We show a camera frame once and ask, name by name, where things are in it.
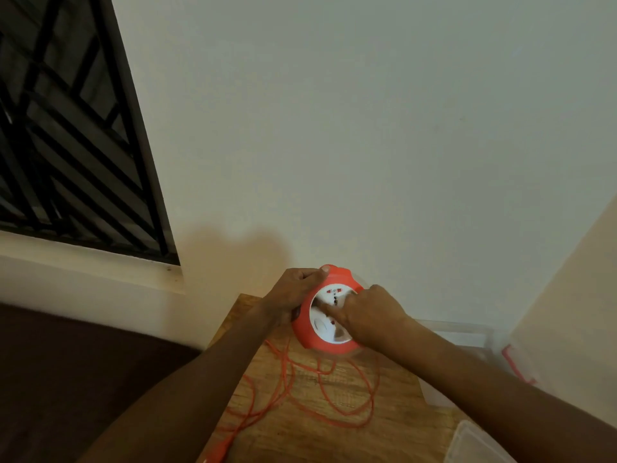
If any person's right hand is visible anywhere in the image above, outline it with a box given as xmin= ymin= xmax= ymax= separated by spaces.
xmin=316 ymin=284 xmax=411 ymax=352

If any person's left hand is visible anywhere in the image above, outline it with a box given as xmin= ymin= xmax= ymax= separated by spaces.
xmin=260 ymin=264 xmax=331 ymax=329

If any orange extension cord reel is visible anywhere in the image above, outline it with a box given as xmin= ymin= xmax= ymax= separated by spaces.
xmin=291 ymin=264 xmax=367 ymax=356

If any clear plastic storage box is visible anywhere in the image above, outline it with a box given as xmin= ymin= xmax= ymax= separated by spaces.
xmin=416 ymin=320 xmax=539 ymax=410

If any orange cord with plug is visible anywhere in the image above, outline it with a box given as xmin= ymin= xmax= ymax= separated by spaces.
xmin=202 ymin=337 xmax=382 ymax=463

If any person's right forearm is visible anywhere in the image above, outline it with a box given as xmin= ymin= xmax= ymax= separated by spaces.
xmin=380 ymin=318 xmax=617 ymax=463

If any person's left forearm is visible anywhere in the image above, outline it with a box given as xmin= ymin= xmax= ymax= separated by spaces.
xmin=79 ymin=308 xmax=280 ymax=463

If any clear plastic box lid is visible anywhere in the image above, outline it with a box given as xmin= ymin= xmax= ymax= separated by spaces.
xmin=443 ymin=419 xmax=519 ymax=463

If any beige cabinet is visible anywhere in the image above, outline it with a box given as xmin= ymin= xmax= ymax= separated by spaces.
xmin=508 ymin=195 xmax=617 ymax=430

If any dark brown mattress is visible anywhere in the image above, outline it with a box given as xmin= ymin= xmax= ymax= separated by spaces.
xmin=0 ymin=303 xmax=203 ymax=463

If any black metal window grille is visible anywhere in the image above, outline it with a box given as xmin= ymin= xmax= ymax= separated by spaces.
xmin=0 ymin=0 xmax=181 ymax=267

